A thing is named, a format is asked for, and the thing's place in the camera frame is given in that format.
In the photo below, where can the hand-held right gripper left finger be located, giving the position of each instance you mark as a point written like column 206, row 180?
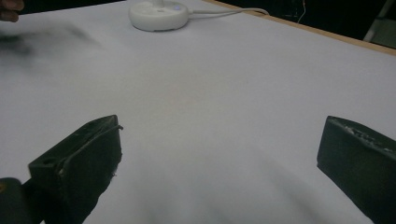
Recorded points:
column 77, row 168

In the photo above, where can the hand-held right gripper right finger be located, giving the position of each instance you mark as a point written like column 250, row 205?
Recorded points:
column 358, row 161

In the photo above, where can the metal stand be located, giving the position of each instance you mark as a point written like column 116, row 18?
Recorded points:
column 378, row 23

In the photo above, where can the white round lamp base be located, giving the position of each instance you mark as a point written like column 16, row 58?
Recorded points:
column 158, row 15

